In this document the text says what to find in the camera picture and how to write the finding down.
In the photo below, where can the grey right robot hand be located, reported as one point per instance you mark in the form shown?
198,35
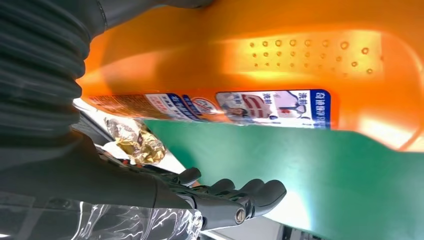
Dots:
82,179

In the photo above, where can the crumpled gold foil wrapper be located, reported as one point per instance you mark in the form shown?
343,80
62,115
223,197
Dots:
139,142

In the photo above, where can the green table mat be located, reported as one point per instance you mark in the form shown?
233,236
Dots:
281,155

